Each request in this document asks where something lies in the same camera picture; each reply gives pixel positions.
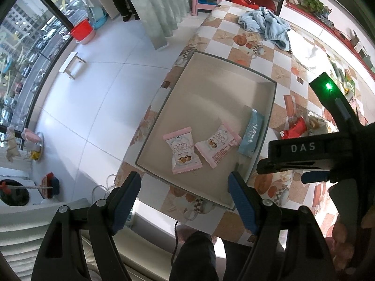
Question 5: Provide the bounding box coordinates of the small white stool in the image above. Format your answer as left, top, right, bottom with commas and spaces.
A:
58, 52, 86, 80

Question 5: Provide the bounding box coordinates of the beige storage box green rim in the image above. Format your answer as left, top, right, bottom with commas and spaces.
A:
135, 52, 277, 210

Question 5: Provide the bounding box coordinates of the light blue cloth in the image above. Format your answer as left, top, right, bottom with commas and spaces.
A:
238, 6, 291, 52

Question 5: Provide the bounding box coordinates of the pink crispy berry snack packet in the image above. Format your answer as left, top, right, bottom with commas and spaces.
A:
163, 127, 203, 174

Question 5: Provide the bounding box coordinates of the grey green curtain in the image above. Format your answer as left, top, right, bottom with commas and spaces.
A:
131, 0, 191, 49

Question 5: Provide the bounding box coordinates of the long red snack packet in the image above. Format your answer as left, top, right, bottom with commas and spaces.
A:
280, 117, 308, 140

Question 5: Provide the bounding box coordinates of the blue snack stick packet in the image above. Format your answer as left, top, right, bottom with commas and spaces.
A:
238, 109, 264, 157

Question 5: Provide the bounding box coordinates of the red plastic basin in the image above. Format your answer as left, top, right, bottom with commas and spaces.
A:
70, 18, 95, 45

